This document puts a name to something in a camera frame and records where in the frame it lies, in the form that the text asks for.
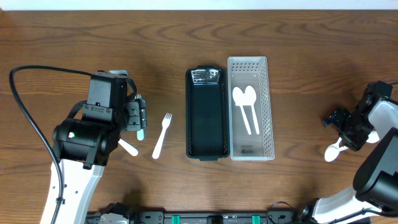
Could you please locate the dark green plastic basket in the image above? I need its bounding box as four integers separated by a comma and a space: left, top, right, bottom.
185, 65, 230, 161

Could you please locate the light blue plastic fork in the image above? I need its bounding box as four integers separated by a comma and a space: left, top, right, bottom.
137, 129, 145, 141

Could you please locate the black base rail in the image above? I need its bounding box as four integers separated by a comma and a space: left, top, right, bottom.
83, 203, 304, 224

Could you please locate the white plastic spoon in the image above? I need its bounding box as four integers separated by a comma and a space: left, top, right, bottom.
324, 137, 348, 162
366, 131, 380, 144
245, 85, 260, 134
233, 87, 252, 135

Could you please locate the white plastic fork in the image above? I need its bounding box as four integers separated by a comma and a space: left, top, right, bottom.
152, 113, 172, 159

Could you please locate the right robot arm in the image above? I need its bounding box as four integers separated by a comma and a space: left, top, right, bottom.
303, 81, 397, 223

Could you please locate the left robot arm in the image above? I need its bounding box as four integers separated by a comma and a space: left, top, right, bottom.
40, 95, 147, 223

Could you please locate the white fork under arm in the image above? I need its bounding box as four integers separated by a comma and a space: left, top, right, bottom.
118, 139, 139, 157

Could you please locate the clear white plastic basket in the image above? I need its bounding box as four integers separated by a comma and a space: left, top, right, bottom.
228, 56, 275, 161

